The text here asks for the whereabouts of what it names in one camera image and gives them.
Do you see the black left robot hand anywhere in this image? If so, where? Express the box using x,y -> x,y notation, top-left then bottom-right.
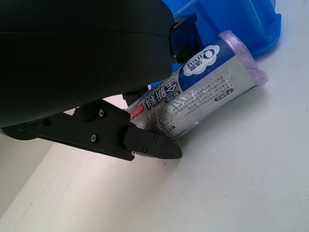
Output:
0,0 -> 201,162

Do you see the purple garbage bag roll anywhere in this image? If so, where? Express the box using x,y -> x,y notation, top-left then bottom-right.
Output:
124,29 -> 269,141

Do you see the blue plastic tray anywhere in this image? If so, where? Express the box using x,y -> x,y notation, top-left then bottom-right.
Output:
161,0 -> 282,60

